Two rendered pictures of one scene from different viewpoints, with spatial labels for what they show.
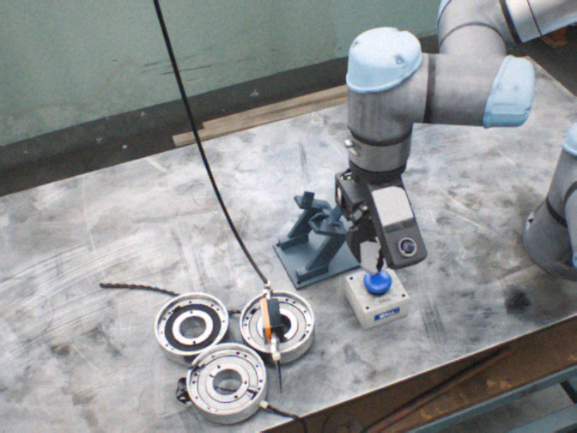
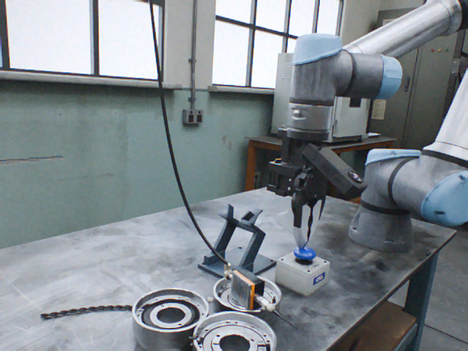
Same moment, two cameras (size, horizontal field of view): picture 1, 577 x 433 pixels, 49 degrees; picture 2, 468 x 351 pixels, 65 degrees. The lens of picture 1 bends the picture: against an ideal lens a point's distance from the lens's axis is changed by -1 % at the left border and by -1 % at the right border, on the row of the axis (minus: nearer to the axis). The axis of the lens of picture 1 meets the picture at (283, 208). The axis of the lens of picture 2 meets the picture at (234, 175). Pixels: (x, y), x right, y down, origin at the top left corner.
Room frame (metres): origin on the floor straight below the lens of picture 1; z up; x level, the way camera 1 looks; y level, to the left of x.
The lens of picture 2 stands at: (0.10, 0.32, 1.14)
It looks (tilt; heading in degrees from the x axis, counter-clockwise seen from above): 13 degrees down; 328
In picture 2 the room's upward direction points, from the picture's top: 4 degrees clockwise
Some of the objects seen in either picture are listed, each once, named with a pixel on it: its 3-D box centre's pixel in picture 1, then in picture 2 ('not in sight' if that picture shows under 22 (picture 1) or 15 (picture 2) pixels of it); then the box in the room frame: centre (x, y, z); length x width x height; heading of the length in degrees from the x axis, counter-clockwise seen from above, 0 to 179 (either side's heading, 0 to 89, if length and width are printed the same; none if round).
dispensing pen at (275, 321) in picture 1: (276, 335); (258, 296); (0.49, 0.02, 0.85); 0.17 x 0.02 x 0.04; 4
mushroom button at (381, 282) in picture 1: (377, 288); (303, 261); (0.56, -0.12, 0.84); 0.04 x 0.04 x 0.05
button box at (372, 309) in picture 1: (379, 294); (304, 270); (0.56, -0.13, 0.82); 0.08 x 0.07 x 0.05; 106
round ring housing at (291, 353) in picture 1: (277, 328); (246, 303); (0.52, 0.02, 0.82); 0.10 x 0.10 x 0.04
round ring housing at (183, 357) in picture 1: (193, 330); (170, 320); (0.53, 0.14, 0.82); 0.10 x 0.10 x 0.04
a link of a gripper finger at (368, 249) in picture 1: (361, 246); (290, 223); (0.58, -0.10, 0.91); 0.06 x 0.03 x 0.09; 16
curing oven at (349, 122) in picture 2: not in sight; (327, 99); (2.29, -1.85, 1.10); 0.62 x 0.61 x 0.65; 106
